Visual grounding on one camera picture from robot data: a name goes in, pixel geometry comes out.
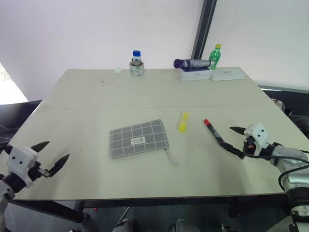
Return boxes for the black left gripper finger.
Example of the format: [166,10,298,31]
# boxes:
[30,141,50,153]
[46,153,70,178]

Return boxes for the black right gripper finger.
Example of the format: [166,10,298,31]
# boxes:
[221,141,245,160]
[229,126,246,136]

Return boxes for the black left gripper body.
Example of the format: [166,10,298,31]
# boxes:
[27,161,50,182]

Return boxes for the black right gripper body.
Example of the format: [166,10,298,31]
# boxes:
[242,136,257,157]

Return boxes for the grey checked cloth pouch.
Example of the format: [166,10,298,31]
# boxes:
[110,118,179,167]

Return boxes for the black marker with red cap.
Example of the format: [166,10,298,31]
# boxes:
[203,118,225,145]

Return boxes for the black side table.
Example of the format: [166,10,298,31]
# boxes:
[0,99,43,147]

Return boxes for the small white and red device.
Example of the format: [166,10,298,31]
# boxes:
[271,98,285,109]

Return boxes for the yellow highlighter pen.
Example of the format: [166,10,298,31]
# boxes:
[178,112,190,133]

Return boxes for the flat white box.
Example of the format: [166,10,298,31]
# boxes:
[211,67,247,81]

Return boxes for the dark window ledge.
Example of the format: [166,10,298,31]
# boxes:
[257,84,309,93]

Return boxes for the white box with purple lid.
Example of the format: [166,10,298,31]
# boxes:
[178,67,213,82]

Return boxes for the green bottle with yellow cap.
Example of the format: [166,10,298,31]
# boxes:
[209,43,222,70]

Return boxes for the folded purple grey umbrella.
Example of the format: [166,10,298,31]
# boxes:
[173,58,213,70]

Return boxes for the dark rounded shape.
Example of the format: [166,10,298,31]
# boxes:
[168,219,197,232]
[112,218,140,232]

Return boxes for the dark grey vertical pillar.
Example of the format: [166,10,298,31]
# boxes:
[190,0,218,61]

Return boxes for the white bottle with blue cap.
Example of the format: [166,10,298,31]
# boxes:
[131,50,142,66]

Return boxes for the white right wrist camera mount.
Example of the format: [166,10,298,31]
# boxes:
[243,123,269,155]

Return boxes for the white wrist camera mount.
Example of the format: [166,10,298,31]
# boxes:
[243,123,269,155]
[6,145,39,189]

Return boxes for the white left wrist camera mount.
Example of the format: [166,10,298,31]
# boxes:
[6,145,39,189]

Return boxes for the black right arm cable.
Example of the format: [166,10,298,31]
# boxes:
[244,145,309,193]

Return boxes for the black table frame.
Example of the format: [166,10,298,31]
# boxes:
[13,193,294,223]

